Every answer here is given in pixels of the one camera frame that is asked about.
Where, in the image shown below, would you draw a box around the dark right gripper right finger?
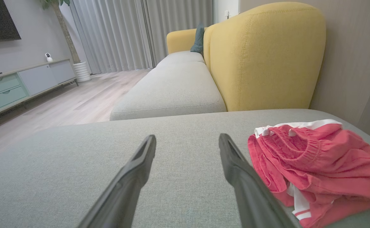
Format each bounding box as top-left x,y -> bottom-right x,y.
218,133 -> 299,228

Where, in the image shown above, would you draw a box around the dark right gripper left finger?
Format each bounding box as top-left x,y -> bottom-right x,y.
77,135 -> 157,228

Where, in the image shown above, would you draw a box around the red white basketball jersey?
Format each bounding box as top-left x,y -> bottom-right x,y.
254,119 -> 370,228

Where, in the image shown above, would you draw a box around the red mesh shorts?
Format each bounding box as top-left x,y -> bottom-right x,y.
248,123 -> 370,209

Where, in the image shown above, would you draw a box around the large grey sofa chaise seat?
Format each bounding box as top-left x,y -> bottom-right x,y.
0,109 -> 370,228

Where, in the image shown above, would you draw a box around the white ribbed plant pot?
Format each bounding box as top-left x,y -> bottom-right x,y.
73,61 -> 92,83

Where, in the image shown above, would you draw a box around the yellow sofa backrest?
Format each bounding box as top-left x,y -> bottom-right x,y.
203,2 -> 326,112

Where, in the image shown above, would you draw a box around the grey green tv cabinet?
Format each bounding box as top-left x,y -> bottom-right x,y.
0,58 -> 79,123

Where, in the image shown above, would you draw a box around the small grey sofa seat cushion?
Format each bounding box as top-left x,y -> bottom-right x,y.
156,51 -> 206,68

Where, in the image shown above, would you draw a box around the grey pleated curtain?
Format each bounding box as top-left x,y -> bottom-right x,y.
69,0 -> 154,75
142,0 -> 214,65

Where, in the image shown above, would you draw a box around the yellow sofa armrest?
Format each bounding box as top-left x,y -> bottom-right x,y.
167,28 -> 205,54

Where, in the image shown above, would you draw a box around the teal throw pillow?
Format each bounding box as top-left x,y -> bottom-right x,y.
190,23 -> 205,56

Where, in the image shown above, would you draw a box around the potted tree in white pot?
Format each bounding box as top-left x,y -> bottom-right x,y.
40,0 -> 81,64

